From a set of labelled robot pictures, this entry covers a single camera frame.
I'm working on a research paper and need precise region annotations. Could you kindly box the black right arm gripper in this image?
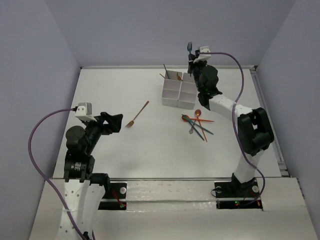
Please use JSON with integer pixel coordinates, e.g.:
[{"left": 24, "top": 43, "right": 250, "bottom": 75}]
[{"left": 187, "top": 53, "right": 207, "bottom": 93}]

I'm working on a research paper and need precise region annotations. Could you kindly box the dark blue fork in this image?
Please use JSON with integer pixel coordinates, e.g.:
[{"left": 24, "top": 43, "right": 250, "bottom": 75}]
[{"left": 187, "top": 41, "right": 193, "bottom": 76}]

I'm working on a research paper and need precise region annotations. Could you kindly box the teal chopstick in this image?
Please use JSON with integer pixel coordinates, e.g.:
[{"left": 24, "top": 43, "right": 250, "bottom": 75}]
[
  {"left": 186, "top": 120, "right": 213, "bottom": 142},
  {"left": 163, "top": 63, "right": 170, "bottom": 79}
]

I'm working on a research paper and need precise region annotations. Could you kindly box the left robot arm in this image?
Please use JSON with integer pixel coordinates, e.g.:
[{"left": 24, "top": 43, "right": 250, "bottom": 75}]
[{"left": 55, "top": 106, "right": 123, "bottom": 240}]

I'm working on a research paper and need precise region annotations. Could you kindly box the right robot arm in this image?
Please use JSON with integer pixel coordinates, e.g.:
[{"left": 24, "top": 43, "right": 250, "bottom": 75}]
[{"left": 120, "top": 50, "right": 275, "bottom": 198}]

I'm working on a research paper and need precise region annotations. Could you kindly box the left white organizer box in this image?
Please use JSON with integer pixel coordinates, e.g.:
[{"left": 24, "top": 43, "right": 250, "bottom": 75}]
[{"left": 161, "top": 70, "right": 183, "bottom": 108}]

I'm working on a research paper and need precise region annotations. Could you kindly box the white organizer box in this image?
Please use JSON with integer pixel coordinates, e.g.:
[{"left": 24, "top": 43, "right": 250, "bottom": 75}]
[
  {"left": 161, "top": 70, "right": 183, "bottom": 108},
  {"left": 178, "top": 72, "right": 198, "bottom": 110}
]

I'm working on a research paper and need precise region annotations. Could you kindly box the right white organizer box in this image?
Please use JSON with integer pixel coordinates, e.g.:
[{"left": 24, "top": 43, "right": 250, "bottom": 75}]
[{"left": 178, "top": 72, "right": 198, "bottom": 110}]

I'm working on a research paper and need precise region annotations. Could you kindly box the orange plastic spoon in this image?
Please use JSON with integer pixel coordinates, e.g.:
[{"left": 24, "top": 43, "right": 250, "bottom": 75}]
[{"left": 181, "top": 114, "right": 214, "bottom": 123}]

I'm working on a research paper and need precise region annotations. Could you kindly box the teal chopstick in pile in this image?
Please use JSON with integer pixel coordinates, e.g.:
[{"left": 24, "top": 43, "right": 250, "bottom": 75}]
[{"left": 186, "top": 120, "right": 213, "bottom": 142}]

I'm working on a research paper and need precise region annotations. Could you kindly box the iridescent small spoon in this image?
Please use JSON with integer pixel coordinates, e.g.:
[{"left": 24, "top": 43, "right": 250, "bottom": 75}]
[{"left": 189, "top": 122, "right": 195, "bottom": 134}]

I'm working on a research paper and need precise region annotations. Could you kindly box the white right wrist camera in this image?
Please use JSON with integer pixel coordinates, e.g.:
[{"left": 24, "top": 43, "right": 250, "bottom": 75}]
[{"left": 193, "top": 45, "right": 211, "bottom": 63}]

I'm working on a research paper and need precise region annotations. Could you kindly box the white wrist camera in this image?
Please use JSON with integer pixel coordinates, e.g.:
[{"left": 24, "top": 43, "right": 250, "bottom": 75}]
[
  {"left": 193, "top": 45, "right": 211, "bottom": 63},
  {"left": 75, "top": 102, "right": 96, "bottom": 122}
]

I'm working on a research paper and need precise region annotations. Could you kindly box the copper fork long handle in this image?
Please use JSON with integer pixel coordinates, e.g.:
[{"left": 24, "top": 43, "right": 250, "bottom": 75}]
[{"left": 125, "top": 100, "right": 150, "bottom": 128}]

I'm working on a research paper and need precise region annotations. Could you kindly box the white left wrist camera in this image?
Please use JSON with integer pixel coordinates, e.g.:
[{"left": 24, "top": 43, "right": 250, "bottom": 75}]
[{"left": 75, "top": 102, "right": 96, "bottom": 122}]

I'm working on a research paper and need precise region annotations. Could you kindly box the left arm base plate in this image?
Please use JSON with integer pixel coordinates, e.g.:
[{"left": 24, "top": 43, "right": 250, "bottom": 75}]
[{"left": 98, "top": 181, "right": 127, "bottom": 211}]

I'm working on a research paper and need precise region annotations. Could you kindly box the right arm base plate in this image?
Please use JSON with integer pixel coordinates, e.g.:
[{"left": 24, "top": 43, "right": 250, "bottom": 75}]
[{"left": 210, "top": 180, "right": 263, "bottom": 210}]

